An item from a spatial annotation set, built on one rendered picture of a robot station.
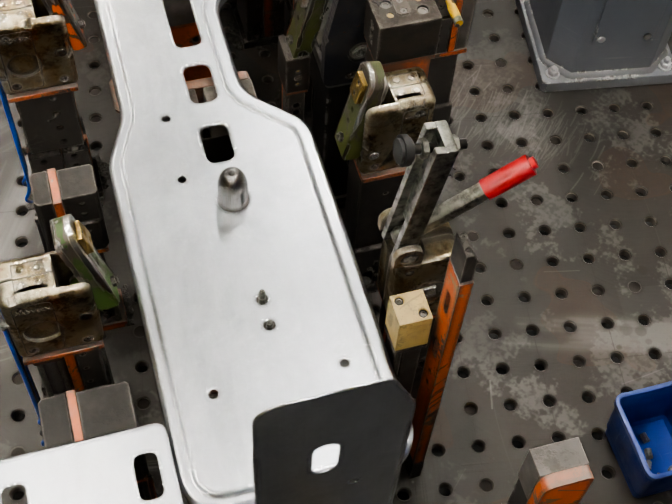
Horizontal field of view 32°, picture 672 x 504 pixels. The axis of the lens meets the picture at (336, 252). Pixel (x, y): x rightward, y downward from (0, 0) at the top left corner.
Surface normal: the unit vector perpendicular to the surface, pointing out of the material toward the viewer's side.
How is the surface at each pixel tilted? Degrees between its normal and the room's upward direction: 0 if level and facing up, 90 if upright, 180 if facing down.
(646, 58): 90
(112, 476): 0
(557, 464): 0
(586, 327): 0
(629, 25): 90
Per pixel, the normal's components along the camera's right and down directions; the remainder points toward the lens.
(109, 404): 0.04, -0.53
